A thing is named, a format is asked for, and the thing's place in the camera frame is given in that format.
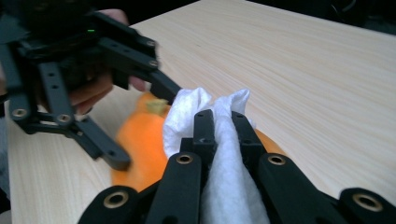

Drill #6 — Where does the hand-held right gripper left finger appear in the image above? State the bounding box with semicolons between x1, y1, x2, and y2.
180;109;219;171

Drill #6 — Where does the orange pumpkin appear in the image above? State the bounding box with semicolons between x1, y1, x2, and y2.
111;91;286;192

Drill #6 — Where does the white tissue cloth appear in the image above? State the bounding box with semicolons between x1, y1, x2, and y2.
162;87;272;224

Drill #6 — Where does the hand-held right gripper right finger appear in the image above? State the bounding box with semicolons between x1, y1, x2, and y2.
231;111;269;176

